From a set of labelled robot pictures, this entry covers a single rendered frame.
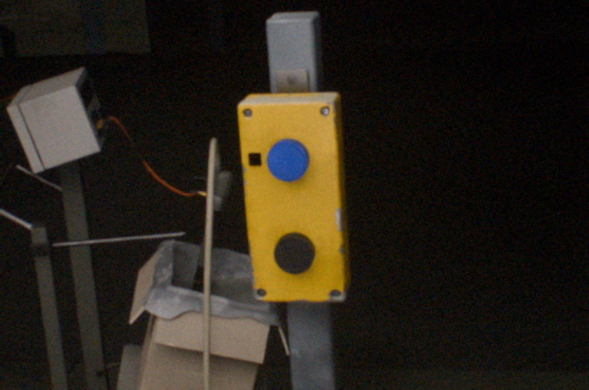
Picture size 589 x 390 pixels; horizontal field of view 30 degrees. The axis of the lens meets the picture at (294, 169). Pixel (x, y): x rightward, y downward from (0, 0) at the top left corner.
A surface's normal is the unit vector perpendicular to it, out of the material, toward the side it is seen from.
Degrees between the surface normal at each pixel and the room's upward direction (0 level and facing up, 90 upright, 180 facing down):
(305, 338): 90
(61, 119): 90
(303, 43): 90
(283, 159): 90
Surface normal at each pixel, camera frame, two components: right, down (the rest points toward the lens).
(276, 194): -0.17, 0.29
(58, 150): 0.07, 0.28
